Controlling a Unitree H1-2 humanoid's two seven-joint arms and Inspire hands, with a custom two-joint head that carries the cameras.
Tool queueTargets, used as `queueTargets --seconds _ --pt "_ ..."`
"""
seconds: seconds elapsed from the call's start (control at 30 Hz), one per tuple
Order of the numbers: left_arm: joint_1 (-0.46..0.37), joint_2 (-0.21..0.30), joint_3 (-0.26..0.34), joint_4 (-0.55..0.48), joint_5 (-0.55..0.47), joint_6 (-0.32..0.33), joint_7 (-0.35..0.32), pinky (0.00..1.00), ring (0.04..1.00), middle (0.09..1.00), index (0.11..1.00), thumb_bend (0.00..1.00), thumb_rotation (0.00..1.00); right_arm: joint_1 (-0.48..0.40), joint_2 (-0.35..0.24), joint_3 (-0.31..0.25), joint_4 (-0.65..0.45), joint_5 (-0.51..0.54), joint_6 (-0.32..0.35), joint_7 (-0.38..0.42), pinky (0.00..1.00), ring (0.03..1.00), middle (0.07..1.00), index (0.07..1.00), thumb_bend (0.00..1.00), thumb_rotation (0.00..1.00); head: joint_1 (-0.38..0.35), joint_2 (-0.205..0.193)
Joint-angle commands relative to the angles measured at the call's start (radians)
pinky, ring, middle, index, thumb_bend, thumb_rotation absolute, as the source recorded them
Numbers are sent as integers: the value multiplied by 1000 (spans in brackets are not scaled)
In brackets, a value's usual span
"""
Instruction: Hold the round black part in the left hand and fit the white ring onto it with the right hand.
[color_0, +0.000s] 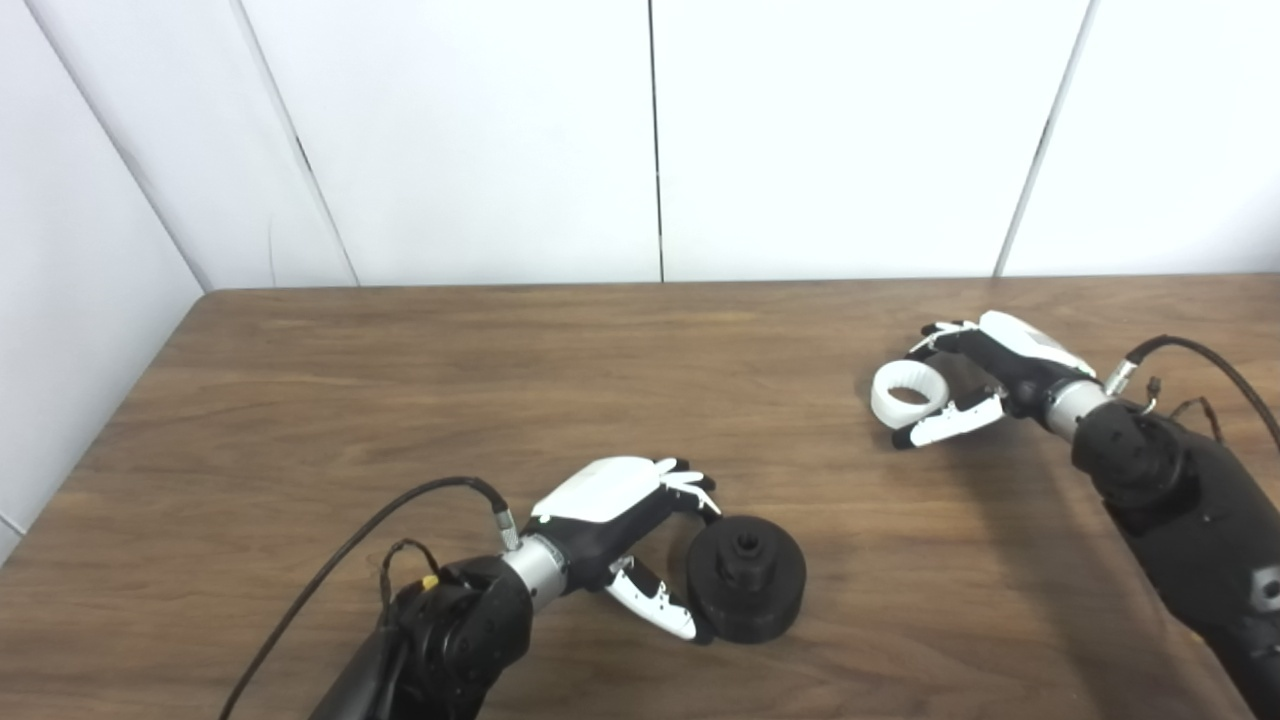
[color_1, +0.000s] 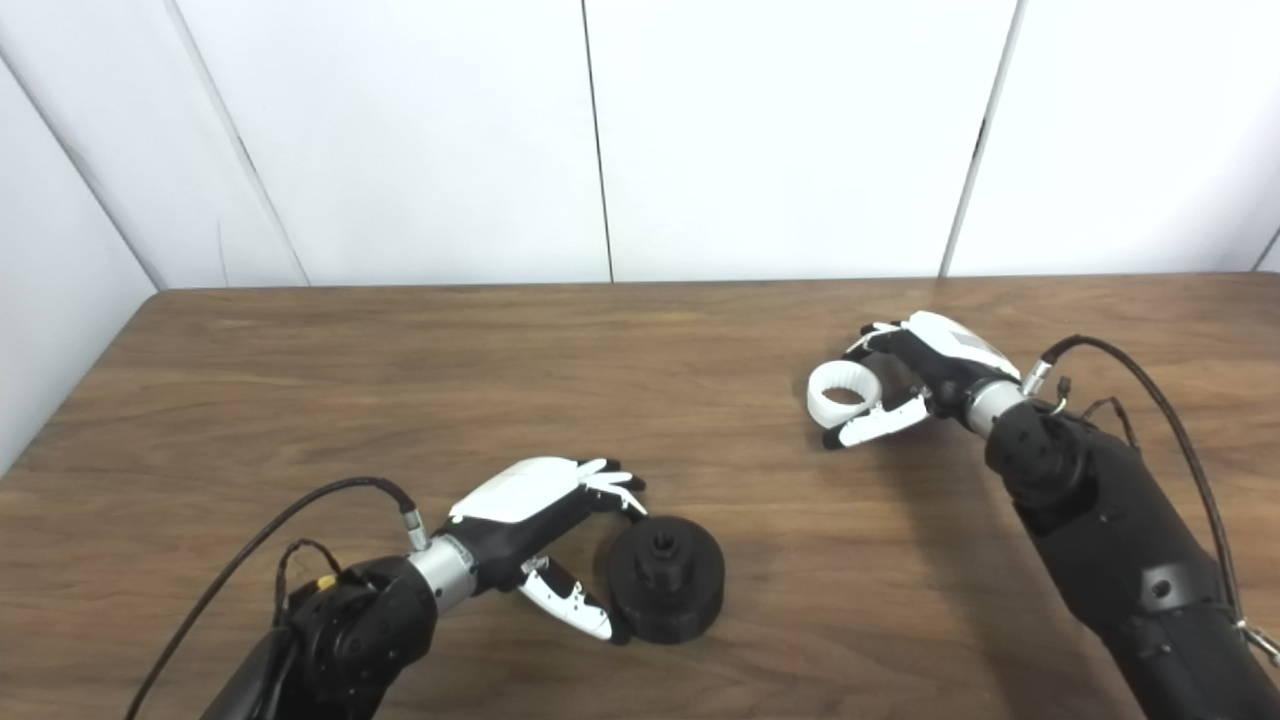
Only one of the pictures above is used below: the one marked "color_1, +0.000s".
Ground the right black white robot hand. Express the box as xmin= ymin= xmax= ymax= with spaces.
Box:
xmin=822 ymin=311 xmax=1023 ymax=451

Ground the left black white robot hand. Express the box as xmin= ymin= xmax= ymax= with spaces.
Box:
xmin=445 ymin=457 xmax=648 ymax=646

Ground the white toothed plastic ring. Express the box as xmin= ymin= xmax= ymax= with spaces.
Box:
xmin=806 ymin=360 xmax=885 ymax=431

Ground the round black plastic part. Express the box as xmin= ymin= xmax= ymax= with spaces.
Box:
xmin=606 ymin=516 xmax=725 ymax=644

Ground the thin black looped wire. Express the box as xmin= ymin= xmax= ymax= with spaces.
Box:
xmin=1048 ymin=376 xmax=1141 ymax=451

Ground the thin cable with yellow tag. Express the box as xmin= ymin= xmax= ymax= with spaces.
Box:
xmin=273 ymin=540 xmax=341 ymax=626

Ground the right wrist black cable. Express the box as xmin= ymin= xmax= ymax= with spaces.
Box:
xmin=1020 ymin=335 xmax=1280 ymax=663

